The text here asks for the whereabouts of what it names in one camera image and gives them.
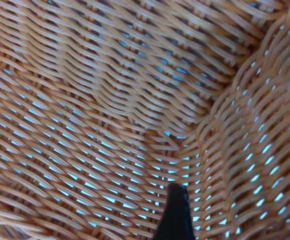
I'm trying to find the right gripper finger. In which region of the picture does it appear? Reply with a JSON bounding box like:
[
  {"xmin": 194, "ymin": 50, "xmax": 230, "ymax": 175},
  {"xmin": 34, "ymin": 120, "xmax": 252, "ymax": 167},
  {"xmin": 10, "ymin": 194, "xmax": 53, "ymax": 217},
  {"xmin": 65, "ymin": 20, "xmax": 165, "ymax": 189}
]
[{"xmin": 154, "ymin": 183, "xmax": 195, "ymax": 240}]

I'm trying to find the orange wicker basket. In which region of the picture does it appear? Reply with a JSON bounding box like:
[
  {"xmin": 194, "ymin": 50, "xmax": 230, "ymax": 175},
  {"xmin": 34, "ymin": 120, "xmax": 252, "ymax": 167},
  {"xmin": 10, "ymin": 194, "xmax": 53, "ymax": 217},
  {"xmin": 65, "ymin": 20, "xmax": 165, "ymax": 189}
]
[{"xmin": 0, "ymin": 0, "xmax": 290, "ymax": 240}]

